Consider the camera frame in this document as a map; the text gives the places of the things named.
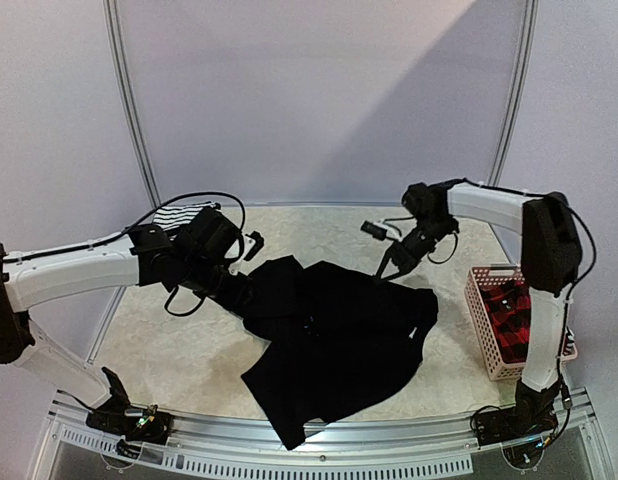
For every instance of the aluminium corner post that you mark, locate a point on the aluminium corner post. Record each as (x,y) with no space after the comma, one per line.
(129,105)
(516,89)

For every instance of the pink perforated laundry basket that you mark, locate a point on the pink perforated laundry basket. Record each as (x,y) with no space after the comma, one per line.
(484,325)

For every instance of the left aluminium corner post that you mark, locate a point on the left aluminium corner post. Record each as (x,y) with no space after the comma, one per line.
(129,105)

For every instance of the black garment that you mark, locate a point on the black garment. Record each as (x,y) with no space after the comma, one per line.
(338,342)

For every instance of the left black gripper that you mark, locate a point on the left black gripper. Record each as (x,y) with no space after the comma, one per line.
(238,296)

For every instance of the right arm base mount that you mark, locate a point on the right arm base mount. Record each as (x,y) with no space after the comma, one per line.
(532,414)

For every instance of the black white striped tank top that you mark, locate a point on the black white striped tank top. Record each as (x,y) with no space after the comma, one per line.
(171,218)

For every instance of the right aluminium corner post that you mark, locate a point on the right aluminium corner post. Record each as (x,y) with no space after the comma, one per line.
(516,89)

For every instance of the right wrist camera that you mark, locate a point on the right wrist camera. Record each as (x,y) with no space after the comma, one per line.
(382,231)

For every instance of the aluminium front rail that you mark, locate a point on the aluminium front rail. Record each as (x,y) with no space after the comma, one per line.
(208,447)

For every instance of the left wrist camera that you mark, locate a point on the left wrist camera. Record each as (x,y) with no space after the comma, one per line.
(252,245)

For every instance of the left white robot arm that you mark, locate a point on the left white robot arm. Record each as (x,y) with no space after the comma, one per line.
(195,248)

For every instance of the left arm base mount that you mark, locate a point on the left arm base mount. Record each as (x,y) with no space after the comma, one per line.
(118,416)

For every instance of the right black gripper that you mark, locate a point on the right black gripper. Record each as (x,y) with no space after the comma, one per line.
(401,254)

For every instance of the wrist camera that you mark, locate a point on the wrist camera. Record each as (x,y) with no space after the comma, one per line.
(382,231)
(252,245)

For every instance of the red black plaid shirt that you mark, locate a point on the red black plaid shirt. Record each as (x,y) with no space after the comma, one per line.
(508,307)

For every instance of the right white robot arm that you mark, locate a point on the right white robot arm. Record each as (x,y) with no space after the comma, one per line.
(550,254)

